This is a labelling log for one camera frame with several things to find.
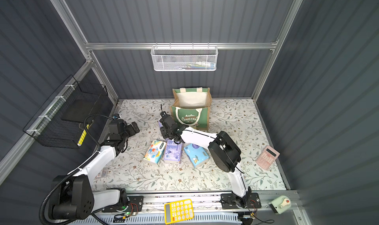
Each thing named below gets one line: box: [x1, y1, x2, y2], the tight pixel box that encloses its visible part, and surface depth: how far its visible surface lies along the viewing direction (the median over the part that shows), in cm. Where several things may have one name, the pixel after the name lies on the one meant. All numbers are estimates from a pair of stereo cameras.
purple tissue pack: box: [163, 139, 184, 164], surface depth 88 cm
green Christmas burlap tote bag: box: [170, 87, 213, 132], surface depth 98 cm
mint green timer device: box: [267, 195, 292, 215], surface depth 69 cm
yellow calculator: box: [163, 198, 194, 225], surface depth 72 cm
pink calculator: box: [255, 145, 281, 171], surface depth 89 cm
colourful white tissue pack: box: [142, 139, 167, 165], surface depth 88 cm
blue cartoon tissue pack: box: [183, 143, 210, 169], surface depth 88 cm
